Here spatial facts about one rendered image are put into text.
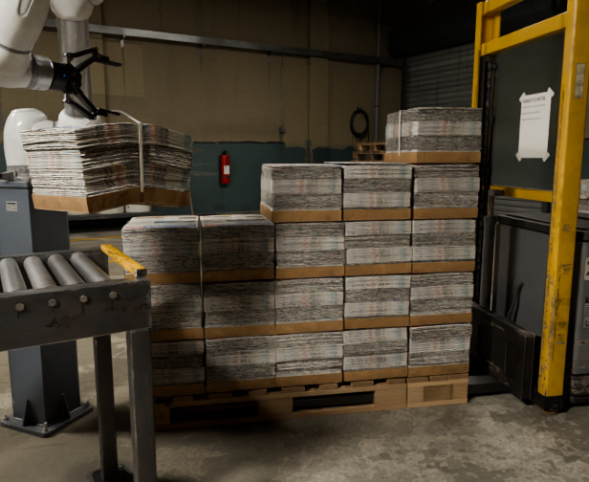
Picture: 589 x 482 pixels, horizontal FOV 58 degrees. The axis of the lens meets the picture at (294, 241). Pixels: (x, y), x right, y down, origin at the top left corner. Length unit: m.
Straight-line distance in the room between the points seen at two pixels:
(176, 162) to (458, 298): 1.37
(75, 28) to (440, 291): 1.72
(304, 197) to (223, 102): 7.34
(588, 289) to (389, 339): 0.86
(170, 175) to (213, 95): 7.70
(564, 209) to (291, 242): 1.10
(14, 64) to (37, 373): 1.31
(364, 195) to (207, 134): 7.20
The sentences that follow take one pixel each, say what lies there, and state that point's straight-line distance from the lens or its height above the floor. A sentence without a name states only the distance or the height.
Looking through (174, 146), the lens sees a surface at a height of 1.12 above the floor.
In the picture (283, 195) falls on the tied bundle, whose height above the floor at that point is 0.94.
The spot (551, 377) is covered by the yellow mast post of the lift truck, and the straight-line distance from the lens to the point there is 2.55.
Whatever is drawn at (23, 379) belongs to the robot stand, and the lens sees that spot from 2.48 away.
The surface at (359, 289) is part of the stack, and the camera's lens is 2.26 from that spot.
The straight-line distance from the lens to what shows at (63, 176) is 1.59.
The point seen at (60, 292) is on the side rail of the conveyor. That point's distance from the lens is 1.31.
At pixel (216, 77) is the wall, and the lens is 9.40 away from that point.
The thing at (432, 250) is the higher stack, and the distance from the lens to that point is 2.33.
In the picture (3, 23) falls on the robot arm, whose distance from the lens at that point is 1.48.
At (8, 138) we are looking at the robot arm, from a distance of 2.32.
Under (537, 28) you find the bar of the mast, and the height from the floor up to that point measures 1.62.
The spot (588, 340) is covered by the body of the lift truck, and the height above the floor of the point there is 0.31.
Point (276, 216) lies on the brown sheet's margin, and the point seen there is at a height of 0.86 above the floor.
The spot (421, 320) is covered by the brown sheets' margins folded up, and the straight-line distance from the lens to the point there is 2.38.
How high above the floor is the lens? 1.10
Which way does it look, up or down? 9 degrees down
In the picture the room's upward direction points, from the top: straight up
